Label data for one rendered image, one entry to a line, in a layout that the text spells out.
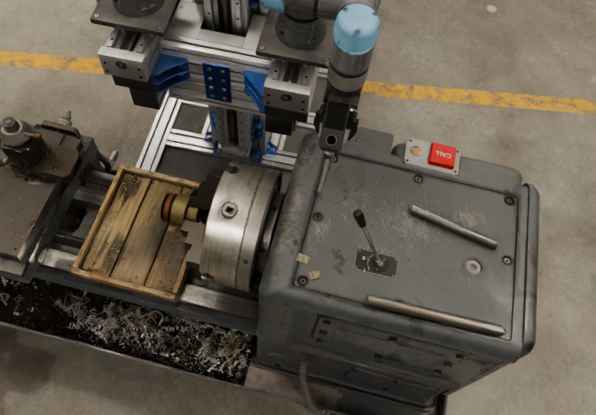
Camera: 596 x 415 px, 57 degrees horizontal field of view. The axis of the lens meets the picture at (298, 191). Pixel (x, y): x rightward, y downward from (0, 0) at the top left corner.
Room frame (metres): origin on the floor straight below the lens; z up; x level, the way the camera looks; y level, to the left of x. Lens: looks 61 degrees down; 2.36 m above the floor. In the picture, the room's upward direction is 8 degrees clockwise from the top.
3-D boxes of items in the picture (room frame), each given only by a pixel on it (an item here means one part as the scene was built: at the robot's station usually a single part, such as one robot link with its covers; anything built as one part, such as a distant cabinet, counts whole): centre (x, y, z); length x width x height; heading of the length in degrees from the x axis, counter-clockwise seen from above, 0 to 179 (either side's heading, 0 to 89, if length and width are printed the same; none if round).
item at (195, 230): (0.51, 0.22, 1.08); 0.12 x 0.11 x 0.05; 173
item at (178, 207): (0.61, 0.29, 1.08); 0.09 x 0.09 x 0.09; 83
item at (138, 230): (0.63, 0.42, 0.89); 0.36 x 0.30 x 0.04; 173
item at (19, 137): (0.75, 0.75, 1.13); 0.08 x 0.08 x 0.03
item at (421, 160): (0.76, -0.31, 1.23); 0.13 x 0.08 x 0.05; 83
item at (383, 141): (0.78, -0.17, 1.24); 0.09 x 0.08 x 0.03; 83
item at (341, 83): (0.71, -0.06, 1.57); 0.08 x 0.08 x 0.05
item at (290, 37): (1.21, 0.06, 1.21); 0.15 x 0.15 x 0.10
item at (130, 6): (1.25, 0.55, 1.21); 0.15 x 0.15 x 0.10
